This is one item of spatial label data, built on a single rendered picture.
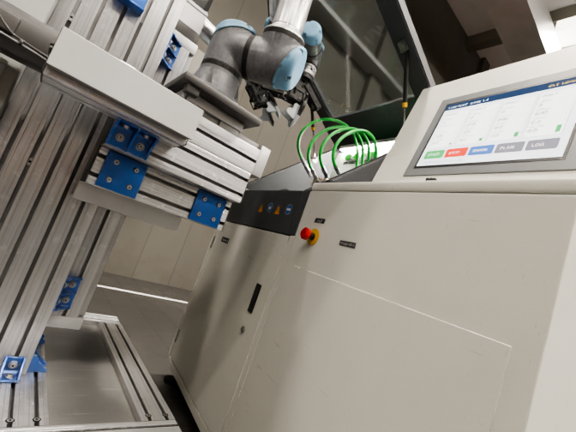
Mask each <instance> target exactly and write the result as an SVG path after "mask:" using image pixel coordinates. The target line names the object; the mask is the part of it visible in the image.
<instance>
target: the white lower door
mask: <svg viewBox="0 0 576 432"><path fill-rule="evenodd" d="M289 239H290V237H289V236H286V235H282V234H278V233H274V232H270V231H264V230H260V229H256V228H253V227H249V226H245V225H239V224H235V223H231V222H227V221H226V222H225V225H224V227H223V230H222V231H217V233H216V235H215V237H213V240H212V243H211V246H210V251H209V253H208V256H207V259H206V262H205V264H204V267H203V269H202V271H201V276H200V278H199V280H198V283H197V285H196V288H195V291H194V294H193V296H192V298H191V301H190V303H189V307H188V309H187V312H186V314H185V316H184V319H183V323H182V326H181V327H180V329H178V332H177V336H176V338H175V340H174V341H175V344H174V346H173V348H172V351H171V354H170V356H171V359H172V361H173V362H174V364H175V366H176V367H177V370H178V372H179V374H180V376H181V377H182V379H183V382H184V384H185V386H186V388H187V389H188V391H189V394H190V396H191V398H192V400H193V401H194V403H195V406H196V408H197V410H198V411H199V412H200V414H201V417H202V419H203V421H204V423H205V424H206V426H207V429H208V431H209V432H222V430H223V428H224V425H225V420H226V418H227V416H228V413H229V410H230V408H231V403H232V401H233V399H234V396H235V393H236V390H237V386H238V383H239V382H240V379H241V376H242V373H243V369H244V366H245V364H246V362H247V359H248V356H249V352H250V349H251V347H252V344H253V342H254V339H255V335H256V332H257V329H258V327H259V325H260V322H261V318H262V315H263V312H264V310H265V308H266V305H267V300H268V298H269V295H270V293H271V290H272V288H273V283H274V280H275V278H276V275H277V273H278V270H279V266H280V263H281V261H282V258H283V256H284V253H285V249H286V246H287V244H288V241H289Z"/></svg>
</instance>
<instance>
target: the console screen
mask: <svg viewBox="0 0 576 432"><path fill-rule="evenodd" d="M535 171H576V68H575V69H568V70H564V71H561V72H557V73H554V74H550V75H544V76H540V77H537V78H533V79H529V80H525V81H519V82H515V83H512V84H508V85H505V86H501V87H495V88H490V89H487V90H483V91H480V92H476V93H470V94H466V95H463V96H459V97H455V98H451V99H445V100H442V102H441V105H440V107H439V109H438V111H437V112H436V114H435V116H434V118H433V120H432V122H431V124H430V126H429V127H428V129H427V131H426V133H425V135H424V137H423V139H422V140H421V142H420V144H419V146H418V148H417V150H416V152H415V154H414V155H413V157H412V159H411V162H410V164H409V165H408V167H407V169H406V170H405V173H404V175H403V177H414V176H439V175H463V174H487V173H511V172H535Z"/></svg>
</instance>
